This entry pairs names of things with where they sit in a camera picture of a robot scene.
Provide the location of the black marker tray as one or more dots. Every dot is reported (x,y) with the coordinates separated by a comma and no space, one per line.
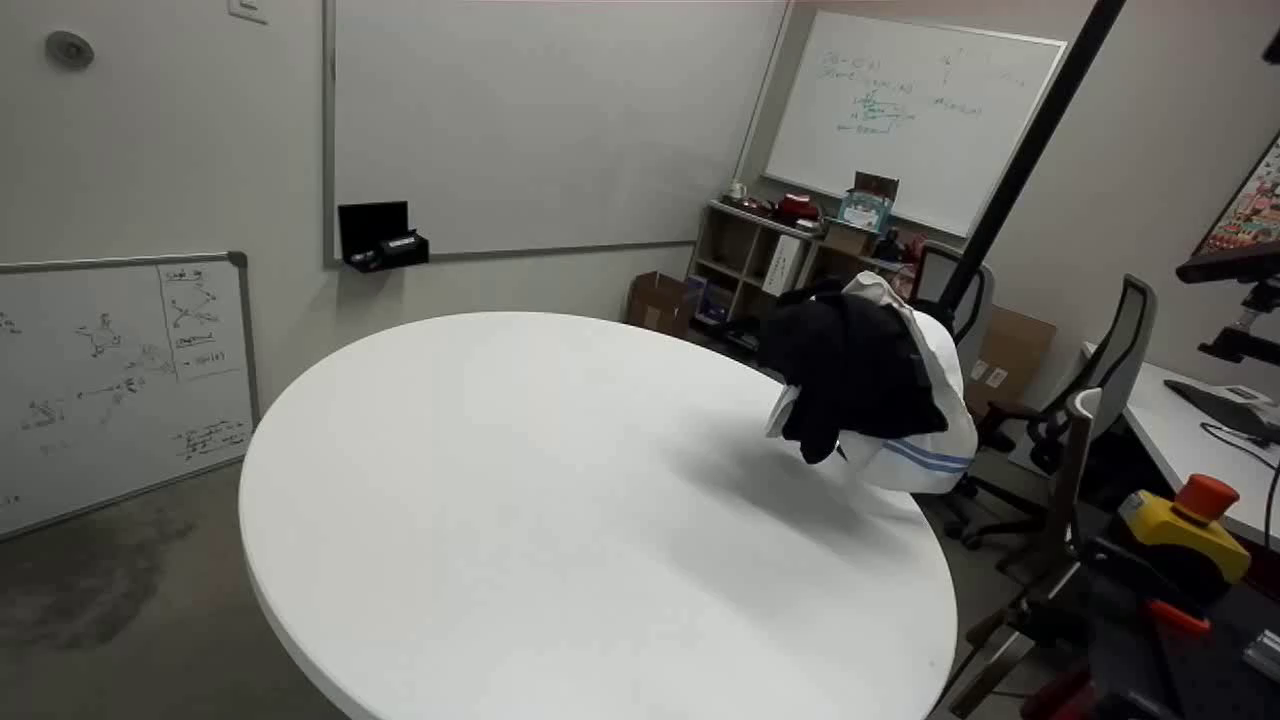
(377,237)

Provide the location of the black cloth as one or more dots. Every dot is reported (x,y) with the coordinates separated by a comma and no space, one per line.
(849,366)

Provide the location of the brown cardboard box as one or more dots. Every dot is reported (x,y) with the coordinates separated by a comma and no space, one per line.
(656,300)

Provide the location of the small leaning whiteboard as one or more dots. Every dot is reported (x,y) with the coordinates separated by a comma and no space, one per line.
(119,378)

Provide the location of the whiteboard with green writing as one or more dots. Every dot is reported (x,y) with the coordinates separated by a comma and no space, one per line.
(931,104)

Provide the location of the grey office chair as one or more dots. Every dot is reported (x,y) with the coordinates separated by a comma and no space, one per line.
(1024,448)

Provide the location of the yellow emergency stop button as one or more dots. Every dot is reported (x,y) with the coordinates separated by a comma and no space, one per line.
(1192,522)

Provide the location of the cardboard sheet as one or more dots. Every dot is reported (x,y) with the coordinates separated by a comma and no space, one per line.
(1008,356)

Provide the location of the computer monitor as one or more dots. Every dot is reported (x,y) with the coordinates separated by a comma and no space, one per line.
(1246,233)

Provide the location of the white cloth with blue stripes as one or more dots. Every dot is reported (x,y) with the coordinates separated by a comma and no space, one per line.
(927,462)

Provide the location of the white desk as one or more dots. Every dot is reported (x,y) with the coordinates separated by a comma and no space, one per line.
(1186,442)

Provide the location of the round wall sensor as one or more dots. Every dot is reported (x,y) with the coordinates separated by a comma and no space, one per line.
(71,49)

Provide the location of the wooden shelf unit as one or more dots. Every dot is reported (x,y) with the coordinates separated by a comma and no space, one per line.
(745,260)

